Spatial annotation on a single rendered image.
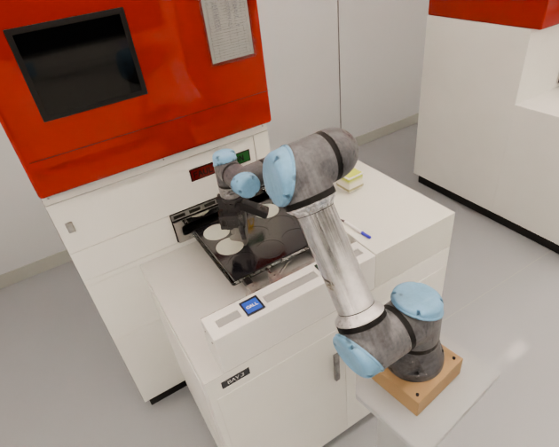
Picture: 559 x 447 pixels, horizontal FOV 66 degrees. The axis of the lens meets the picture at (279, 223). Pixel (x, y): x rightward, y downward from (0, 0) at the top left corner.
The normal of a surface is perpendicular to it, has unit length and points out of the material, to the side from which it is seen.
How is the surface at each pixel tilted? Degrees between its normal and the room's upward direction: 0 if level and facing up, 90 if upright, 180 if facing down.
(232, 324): 0
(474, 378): 0
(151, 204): 90
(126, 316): 90
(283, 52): 90
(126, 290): 90
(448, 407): 0
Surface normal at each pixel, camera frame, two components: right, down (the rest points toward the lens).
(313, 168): 0.37, -0.04
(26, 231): 0.52, 0.46
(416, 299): -0.03, -0.84
